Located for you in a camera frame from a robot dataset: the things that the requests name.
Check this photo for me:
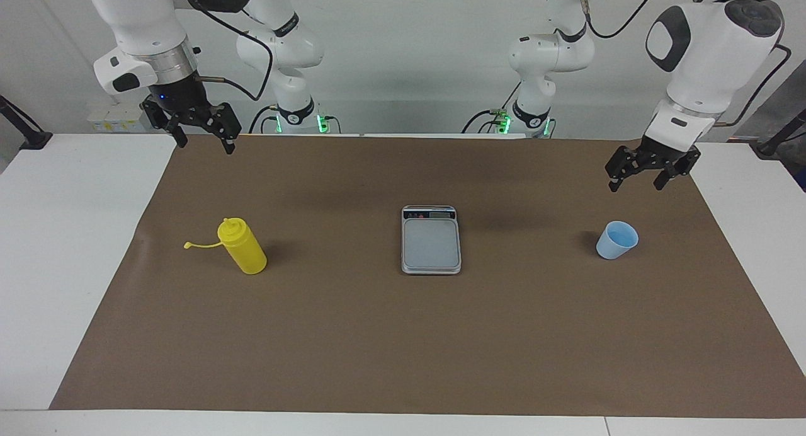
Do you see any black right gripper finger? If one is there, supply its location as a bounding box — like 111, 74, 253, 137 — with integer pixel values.
188, 103, 243, 155
141, 96, 188, 149

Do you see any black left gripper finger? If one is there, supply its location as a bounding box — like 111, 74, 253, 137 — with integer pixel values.
653, 147, 701, 192
604, 144, 650, 193

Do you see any light blue plastic cup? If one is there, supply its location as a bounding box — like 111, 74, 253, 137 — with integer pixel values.
596, 221, 639, 260

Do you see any yellow squeeze bottle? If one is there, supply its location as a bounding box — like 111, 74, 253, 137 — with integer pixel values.
183, 217, 268, 275

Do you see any silver digital kitchen scale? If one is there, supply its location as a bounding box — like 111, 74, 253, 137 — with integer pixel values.
401, 205, 462, 275

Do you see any black clamp stand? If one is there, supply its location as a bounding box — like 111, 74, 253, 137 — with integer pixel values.
756, 107, 806, 158
0, 95, 53, 151

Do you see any brown paper mat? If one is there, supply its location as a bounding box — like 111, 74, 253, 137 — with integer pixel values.
49, 134, 806, 419

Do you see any black base cable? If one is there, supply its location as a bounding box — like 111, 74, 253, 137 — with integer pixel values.
462, 82, 523, 134
249, 104, 281, 134

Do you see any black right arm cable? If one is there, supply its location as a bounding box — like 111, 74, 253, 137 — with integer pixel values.
170, 0, 275, 103

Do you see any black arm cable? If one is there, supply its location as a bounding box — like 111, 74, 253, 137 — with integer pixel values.
170, 0, 275, 103
579, 0, 793, 128

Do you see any white wall socket strip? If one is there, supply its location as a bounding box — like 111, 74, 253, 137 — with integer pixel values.
87, 105, 147, 133

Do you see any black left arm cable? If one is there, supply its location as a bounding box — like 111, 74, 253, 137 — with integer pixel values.
579, 0, 793, 128

